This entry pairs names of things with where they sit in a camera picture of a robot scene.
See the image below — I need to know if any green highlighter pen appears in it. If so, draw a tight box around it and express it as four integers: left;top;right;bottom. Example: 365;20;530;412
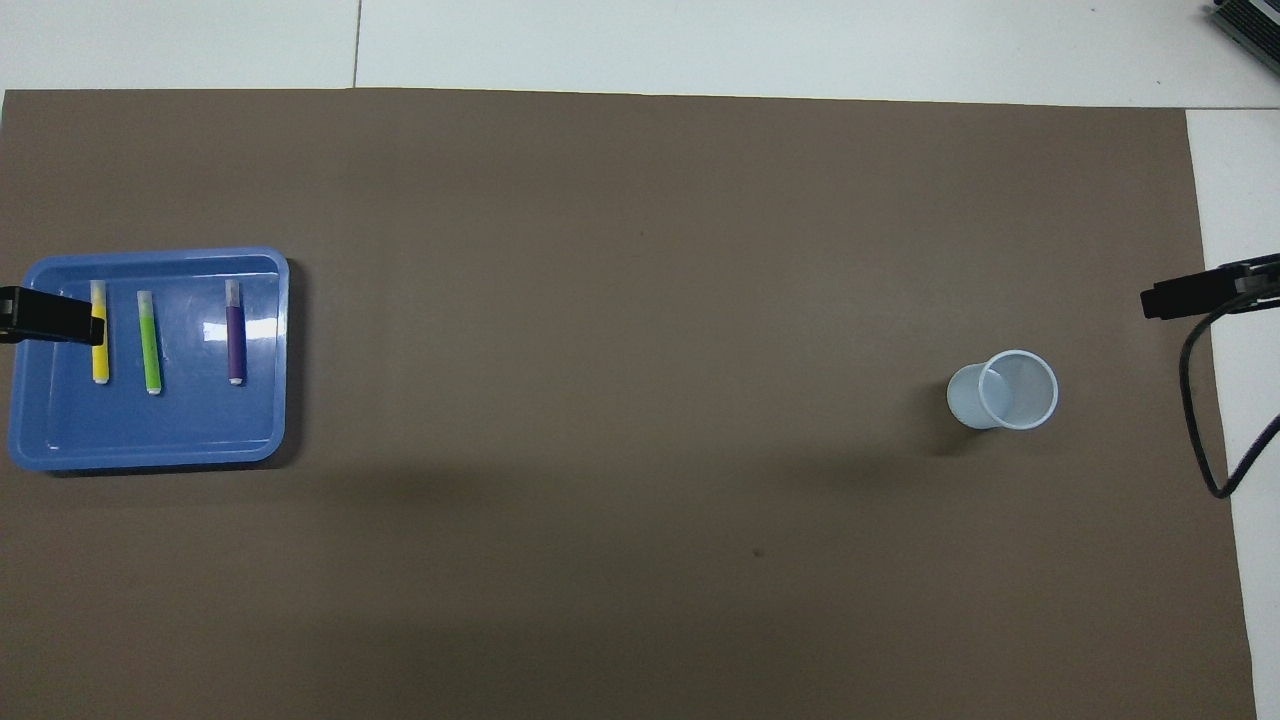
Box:
136;290;163;396

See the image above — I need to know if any purple highlighter pen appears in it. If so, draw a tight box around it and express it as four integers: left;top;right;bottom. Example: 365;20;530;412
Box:
225;279;247;387

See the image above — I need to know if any yellow highlighter pen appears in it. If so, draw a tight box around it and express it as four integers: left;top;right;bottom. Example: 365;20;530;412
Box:
89;280;110;385

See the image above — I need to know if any blue plastic tray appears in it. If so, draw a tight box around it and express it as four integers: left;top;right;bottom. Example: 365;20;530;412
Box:
7;247;291;474

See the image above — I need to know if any translucent white plastic cup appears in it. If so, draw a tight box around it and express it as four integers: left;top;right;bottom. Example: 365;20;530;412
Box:
946;349;1060;432

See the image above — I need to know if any grey ribbed device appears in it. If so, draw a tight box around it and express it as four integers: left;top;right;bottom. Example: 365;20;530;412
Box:
1205;0;1280;53

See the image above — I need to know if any large brown table mat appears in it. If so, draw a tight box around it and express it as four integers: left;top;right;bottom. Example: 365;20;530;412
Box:
0;88;1259;720

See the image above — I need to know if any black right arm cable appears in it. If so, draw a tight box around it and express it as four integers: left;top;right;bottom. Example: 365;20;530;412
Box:
1180;300;1280;500

